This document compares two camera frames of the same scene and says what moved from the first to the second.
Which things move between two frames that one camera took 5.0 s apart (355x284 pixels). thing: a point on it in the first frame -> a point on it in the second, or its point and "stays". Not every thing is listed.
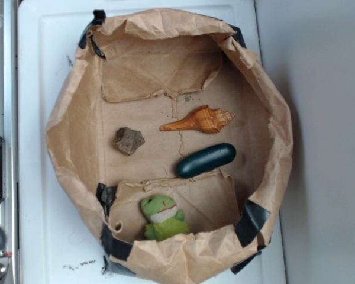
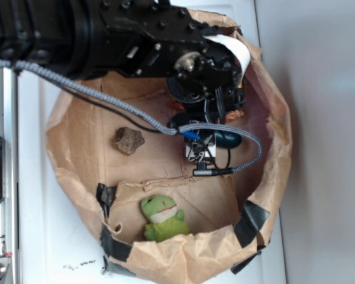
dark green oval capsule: (206, 160) -> (227, 139)
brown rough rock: (128, 140) stays
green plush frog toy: (167, 221) stays
